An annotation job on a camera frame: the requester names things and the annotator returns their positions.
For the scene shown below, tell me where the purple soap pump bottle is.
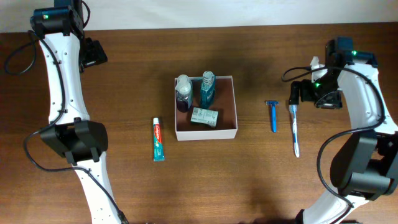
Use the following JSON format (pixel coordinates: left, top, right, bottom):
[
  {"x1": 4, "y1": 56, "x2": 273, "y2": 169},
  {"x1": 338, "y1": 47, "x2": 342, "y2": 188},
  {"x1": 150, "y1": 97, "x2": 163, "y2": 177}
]
[{"x1": 175, "y1": 75, "x2": 193, "y2": 113}]

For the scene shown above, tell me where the green white soap box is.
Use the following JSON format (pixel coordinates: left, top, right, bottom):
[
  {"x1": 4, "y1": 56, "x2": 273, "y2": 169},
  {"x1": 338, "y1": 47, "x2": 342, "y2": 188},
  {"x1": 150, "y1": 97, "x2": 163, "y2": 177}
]
[{"x1": 190, "y1": 108, "x2": 218, "y2": 128}]

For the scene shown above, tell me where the green mouthwash bottle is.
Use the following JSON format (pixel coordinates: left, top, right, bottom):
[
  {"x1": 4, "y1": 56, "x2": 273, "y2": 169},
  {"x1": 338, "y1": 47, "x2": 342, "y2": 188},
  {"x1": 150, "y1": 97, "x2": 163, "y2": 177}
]
[{"x1": 200, "y1": 71, "x2": 216, "y2": 109}]

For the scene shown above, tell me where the Colgate toothpaste tube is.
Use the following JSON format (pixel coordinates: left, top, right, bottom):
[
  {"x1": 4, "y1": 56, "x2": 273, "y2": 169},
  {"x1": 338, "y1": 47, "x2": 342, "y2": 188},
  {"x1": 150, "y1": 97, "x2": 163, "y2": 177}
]
[{"x1": 153, "y1": 118, "x2": 165, "y2": 162}]

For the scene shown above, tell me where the white open cardboard box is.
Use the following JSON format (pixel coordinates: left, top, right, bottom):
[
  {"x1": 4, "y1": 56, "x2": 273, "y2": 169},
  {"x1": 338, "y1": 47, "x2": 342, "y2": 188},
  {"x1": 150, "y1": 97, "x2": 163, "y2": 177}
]
[{"x1": 174, "y1": 76, "x2": 238, "y2": 141}]

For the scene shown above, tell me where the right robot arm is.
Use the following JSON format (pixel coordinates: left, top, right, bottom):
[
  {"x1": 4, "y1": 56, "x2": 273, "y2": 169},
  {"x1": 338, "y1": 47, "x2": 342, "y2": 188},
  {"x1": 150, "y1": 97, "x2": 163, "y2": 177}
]
[{"x1": 289, "y1": 47, "x2": 397, "y2": 223}]

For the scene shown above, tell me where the blue white toothbrush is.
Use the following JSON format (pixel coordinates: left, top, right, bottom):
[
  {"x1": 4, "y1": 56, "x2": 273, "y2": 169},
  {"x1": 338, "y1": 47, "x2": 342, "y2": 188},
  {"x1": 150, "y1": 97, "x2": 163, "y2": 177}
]
[{"x1": 289, "y1": 105, "x2": 300, "y2": 158}]

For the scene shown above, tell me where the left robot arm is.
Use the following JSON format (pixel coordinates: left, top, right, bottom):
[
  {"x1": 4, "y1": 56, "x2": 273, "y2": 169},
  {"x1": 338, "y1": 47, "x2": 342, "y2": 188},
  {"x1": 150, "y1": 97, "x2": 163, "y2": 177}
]
[{"x1": 30, "y1": 1, "x2": 128, "y2": 223}]

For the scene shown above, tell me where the blue disposable razor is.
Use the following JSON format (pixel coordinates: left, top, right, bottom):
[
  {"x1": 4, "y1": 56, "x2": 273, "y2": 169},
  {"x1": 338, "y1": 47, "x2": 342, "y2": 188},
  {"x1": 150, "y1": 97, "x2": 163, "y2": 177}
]
[{"x1": 266, "y1": 100, "x2": 279, "y2": 133}]

